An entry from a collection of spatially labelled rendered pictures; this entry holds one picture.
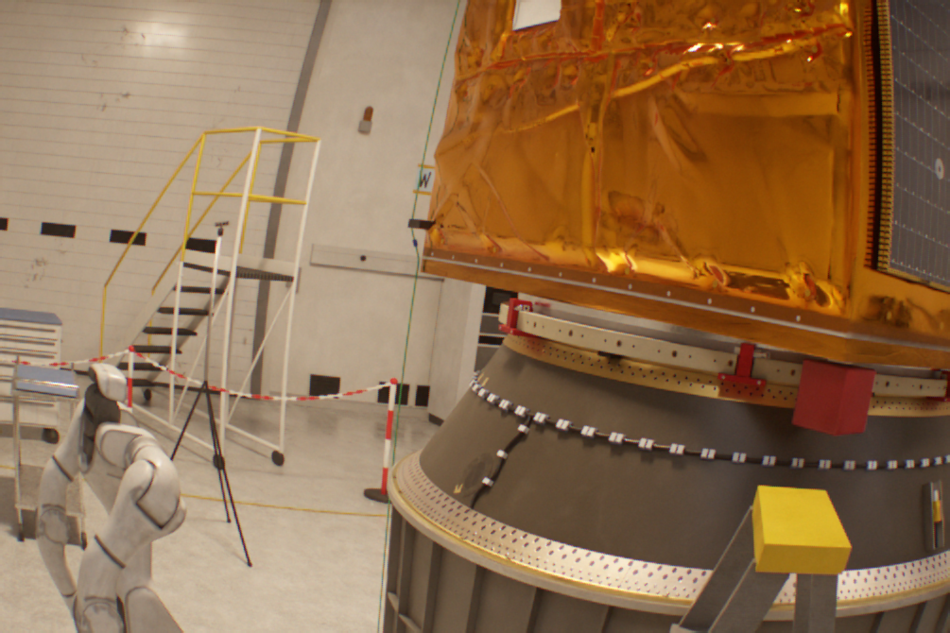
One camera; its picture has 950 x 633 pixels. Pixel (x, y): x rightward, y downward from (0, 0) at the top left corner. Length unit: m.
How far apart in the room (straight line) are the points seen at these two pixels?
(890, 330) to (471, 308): 8.19
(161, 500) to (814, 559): 1.00
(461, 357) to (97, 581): 8.62
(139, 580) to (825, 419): 1.42
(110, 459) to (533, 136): 1.68
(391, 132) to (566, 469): 8.28
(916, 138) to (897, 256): 0.29
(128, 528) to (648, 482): 1.22
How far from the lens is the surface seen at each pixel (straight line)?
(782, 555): 1.20
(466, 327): 9.76
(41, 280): 9.35
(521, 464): 2.24
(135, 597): 1.64
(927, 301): 2.00
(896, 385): 2.19
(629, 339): 2.15
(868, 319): 1.75
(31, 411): 6.42
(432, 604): 2.40
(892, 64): 1.82
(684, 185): 2.06
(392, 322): 10.34
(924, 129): 1.92
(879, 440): 2.18
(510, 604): 2.15
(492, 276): 2.81
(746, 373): 2.03
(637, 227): 2.22
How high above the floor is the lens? 1.84
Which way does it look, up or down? 3 degrees down
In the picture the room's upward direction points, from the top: 8 degrees clockwise
